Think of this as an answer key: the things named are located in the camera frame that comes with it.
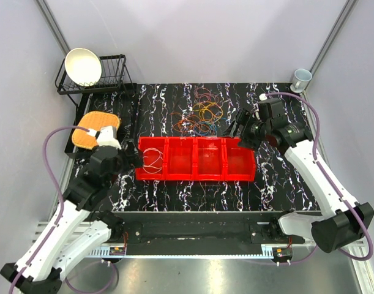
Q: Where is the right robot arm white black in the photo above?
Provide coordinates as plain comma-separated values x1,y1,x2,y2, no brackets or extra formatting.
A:
224,108,374,253

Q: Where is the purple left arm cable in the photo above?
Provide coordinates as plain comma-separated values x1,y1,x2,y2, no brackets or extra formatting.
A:
9,126,118,294

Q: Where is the pale blue mug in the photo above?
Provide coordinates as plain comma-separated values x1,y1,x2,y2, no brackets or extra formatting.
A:
290,69,313,93

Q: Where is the aluminium frame rail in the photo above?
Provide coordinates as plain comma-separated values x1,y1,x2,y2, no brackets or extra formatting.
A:
33,221,365,257

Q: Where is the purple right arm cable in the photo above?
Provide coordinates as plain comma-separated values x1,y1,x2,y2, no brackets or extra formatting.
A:
244,91,374,266

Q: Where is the white cable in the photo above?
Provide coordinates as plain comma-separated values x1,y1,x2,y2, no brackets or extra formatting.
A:
141,148,165,174

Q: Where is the black tray under pad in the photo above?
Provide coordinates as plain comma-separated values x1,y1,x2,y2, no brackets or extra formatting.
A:
64,94,122,160

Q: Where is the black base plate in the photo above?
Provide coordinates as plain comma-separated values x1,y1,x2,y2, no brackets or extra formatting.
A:
82,210,343,256

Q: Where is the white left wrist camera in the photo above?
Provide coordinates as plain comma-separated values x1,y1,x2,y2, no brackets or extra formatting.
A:
87,126,121,149

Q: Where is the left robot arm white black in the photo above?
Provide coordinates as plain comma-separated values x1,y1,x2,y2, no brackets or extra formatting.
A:
0,139,143,293

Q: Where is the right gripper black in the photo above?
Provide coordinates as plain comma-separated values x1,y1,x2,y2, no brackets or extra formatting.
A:
220,108,271,152

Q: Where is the pink cable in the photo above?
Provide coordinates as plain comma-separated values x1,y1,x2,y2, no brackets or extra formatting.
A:
193,86,222,105

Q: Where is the white bowl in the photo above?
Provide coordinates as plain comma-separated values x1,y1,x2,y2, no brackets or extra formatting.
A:
64,48,102,86

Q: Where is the black wire dish rack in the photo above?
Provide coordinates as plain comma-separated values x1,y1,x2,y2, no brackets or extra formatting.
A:
54,54,137,97

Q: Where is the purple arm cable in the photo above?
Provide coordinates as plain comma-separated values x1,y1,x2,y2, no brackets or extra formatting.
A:
244,91,374,266
9,126,118,294

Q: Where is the yellow cable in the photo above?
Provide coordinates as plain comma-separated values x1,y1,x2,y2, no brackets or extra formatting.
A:
191,101,225,124

